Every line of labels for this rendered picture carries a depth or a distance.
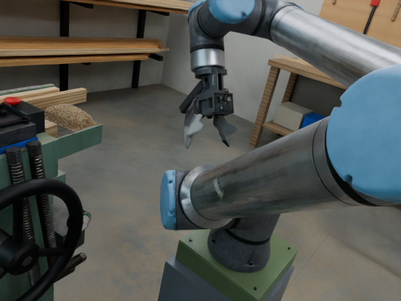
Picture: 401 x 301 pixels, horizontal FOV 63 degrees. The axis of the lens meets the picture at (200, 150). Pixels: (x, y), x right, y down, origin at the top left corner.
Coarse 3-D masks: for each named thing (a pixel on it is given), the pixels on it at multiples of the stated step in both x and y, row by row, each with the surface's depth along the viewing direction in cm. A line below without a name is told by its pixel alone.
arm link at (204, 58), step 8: (208, 48) 82; (192, 56) 84; (200, 56) 82; (208, 56) 82; (216, 56) 83; (192, 64) 84; (200, 64) 82; (208, 64) 82; (216, 64) 82; (224, 64) 85
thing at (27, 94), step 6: (36, 90) 92; (42, 90) 93; (48, 90) 94; (54, 90) 96; (0, 96) 84; (6, 96) 84; (12, 96) 85; (18, 96) 86; (24, 96) 88; (30, 96) 89
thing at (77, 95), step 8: (80, 88) 103; (40, 96) 91; (48, 96) 92; (56, 96) 94; (64, 96) 97; (72, 96) 100; (80, 96) 102; (32, 104) 89; (40, 104) 91; (48, 104) 93; (56, 104) 95; (72, 104) 101
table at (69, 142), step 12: (48, 120) 88; (60, 132) 83; (72, 132) 85; (84, 132) 87; (96, 132) 91; (60, 144) 82; (72, 144) 85; (84, 144) 89; (96, 144) 93; (60, 156) 83; (60, 180) 73; (12, 204) 63
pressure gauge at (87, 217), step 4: (84, 212) 90; (88, 212) 91; (84, 216) 90; (88, 216) 92; (68, 220) 89; (84, 220) 91; (88, 220) 93; (68, 224) 89; (84, 224) 92; (88, 224) 93; (84, 228) 92
